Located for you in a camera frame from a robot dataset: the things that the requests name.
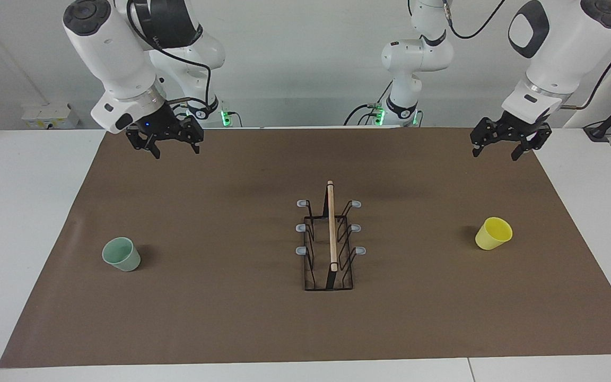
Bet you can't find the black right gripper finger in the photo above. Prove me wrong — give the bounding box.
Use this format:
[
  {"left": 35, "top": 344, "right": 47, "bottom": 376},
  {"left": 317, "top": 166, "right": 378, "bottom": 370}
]
[
  {"left": 126, "top": 130, "right": 162, "bottom": 160},
  {"left": 178, "top": 117, "right": 204, "bottom": 154}
]

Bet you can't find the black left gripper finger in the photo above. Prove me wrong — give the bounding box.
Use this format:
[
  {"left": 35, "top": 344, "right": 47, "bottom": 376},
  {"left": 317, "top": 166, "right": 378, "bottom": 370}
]
[
  {"left": 511, "top": 125, "right": 553, "bottom": 162},
  {"left": 470, "top": 118, "right": 500, "bottom": 158}
]

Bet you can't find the yellow plastic cup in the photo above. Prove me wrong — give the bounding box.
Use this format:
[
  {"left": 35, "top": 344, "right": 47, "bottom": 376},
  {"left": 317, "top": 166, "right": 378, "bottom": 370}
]
[{"left": 475, "top": 216, "right": 513, "bottom": 251}]

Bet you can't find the light green plastic cup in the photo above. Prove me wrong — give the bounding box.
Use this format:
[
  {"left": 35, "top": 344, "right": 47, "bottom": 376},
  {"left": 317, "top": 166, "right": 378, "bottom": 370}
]
[{"left": 102, "top": 237, "right": 142, "bottom": 272}]

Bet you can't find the brown table mat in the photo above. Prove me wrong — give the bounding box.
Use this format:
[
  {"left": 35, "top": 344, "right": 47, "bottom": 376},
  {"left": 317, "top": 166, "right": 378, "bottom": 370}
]
[{"left": 0, "top": 127, "right": 611, "bottom": 369}]

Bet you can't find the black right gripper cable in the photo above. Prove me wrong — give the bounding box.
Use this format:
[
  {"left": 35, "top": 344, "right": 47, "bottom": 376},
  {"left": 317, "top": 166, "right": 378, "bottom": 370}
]
[{"left": 127, "top": 0, "right": 219, "bottom": 115}]

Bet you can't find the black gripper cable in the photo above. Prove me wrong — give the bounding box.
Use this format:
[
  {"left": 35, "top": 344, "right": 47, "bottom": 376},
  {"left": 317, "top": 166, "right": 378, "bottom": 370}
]
[
  {"left": 443, "top": 0, "right": 611, "bottom": 110},
  {"left": 127, "top": 0, "right": 219, "bottom": 115}
]

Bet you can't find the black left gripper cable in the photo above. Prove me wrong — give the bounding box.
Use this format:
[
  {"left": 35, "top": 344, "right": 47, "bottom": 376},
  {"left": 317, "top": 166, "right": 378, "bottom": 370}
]
[{"left": 443, "top": 0, "right": 611, "bottom": 110}]

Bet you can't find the white wall socket box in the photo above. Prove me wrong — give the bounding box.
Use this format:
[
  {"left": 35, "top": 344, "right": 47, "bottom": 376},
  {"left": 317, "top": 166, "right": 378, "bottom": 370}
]
[{"left": 21, "top": 102, "right": 80, "bottom": 129}]

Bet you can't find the black arm base cable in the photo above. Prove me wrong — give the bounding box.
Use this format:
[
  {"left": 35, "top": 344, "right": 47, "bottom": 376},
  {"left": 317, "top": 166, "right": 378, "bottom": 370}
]
[{"left": 344, "top": 80, "right": 394, "bottom": 126}]

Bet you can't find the black wire cup rack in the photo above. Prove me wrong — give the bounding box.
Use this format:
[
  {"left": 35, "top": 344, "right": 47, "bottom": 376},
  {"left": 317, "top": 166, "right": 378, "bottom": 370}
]
[{"left": 296, "top": 180, "right": 367, "bottom": 292}]

